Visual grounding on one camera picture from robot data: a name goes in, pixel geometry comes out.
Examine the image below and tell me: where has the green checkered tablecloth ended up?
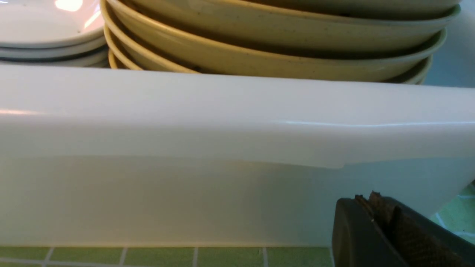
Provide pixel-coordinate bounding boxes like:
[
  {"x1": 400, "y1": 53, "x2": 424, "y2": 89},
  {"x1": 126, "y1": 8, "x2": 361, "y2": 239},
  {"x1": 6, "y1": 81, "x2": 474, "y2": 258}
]
[{"x1": 0, "y1": 182, "x2": 475, "y2": 267}]

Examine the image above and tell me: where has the stack of beige bowls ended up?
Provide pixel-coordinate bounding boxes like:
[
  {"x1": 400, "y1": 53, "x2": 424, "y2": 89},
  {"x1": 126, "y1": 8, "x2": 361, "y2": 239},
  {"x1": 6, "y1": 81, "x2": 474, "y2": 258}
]
[{"x1": 100, "y1": 0, "x2": 461, "y2": 82}]

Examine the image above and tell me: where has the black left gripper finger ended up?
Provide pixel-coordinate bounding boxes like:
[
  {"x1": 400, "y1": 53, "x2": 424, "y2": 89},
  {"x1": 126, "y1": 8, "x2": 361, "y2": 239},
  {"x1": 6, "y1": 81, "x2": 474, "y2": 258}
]
[{"x1": 331, "y1": 191, "x2": 475, "y2": 267}]

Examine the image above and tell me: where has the large white plastic tub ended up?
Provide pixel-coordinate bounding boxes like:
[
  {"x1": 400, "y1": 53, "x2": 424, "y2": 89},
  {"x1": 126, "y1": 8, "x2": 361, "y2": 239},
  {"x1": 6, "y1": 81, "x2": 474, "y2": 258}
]
[{"x1": 0, "y1": 11, "x2": 475, "y2": 248}]

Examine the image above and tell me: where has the stack of white dishes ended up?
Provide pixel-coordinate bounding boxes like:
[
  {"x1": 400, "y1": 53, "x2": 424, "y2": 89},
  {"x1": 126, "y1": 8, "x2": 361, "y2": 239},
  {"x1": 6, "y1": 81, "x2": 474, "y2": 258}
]
[{"x1": 0, "y1": 0, "x2": 109, "y2": 68}]

